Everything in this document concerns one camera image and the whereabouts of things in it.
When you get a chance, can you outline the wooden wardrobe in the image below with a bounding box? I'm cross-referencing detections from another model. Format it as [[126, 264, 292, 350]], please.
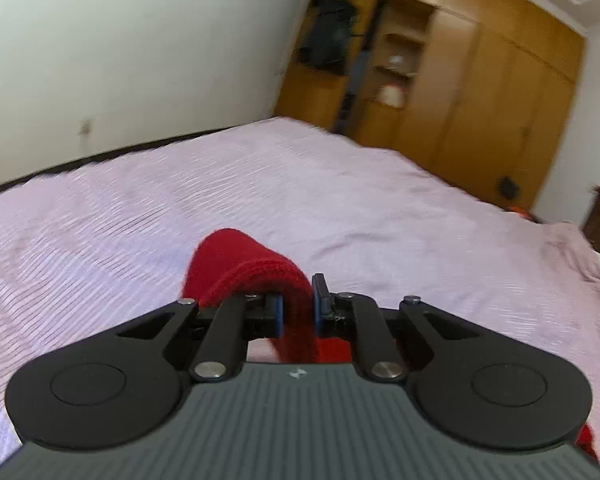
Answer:
[[275, 0, 588, 212]]

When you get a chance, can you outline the bed with pink checked sheet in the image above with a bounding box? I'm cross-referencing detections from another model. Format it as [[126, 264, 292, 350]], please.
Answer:
[[0, 116, 600, 461]]

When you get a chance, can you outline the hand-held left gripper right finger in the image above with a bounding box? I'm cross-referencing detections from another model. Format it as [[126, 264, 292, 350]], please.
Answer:
[[311, 273, 487, 383]]

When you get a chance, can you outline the red knitted sweater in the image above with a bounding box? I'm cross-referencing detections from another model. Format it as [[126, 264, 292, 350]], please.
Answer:
[[181, 228, 352, 365]]

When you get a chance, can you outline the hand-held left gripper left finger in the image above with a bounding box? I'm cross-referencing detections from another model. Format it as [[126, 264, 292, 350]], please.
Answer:
[[115, 291, 285, 382]]

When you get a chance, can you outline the small white box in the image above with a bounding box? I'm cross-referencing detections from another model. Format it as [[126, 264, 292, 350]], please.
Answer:
[[377, 84, 409, 107]]

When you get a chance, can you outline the black bag in wardrobe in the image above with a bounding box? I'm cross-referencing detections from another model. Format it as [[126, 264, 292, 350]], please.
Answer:
[[299, 0, 359, 77]]

